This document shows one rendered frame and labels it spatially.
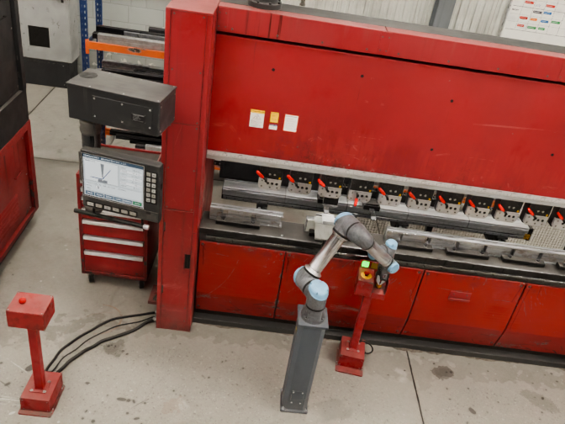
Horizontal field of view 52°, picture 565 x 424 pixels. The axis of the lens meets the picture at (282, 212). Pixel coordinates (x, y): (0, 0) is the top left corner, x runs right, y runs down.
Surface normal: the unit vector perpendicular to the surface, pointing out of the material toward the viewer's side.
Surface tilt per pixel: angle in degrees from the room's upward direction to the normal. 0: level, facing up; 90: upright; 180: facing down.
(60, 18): 90
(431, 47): 90
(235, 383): 0
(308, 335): 90
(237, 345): 0
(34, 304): 0
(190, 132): 90
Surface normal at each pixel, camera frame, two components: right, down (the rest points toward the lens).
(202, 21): -0.03, 0.54
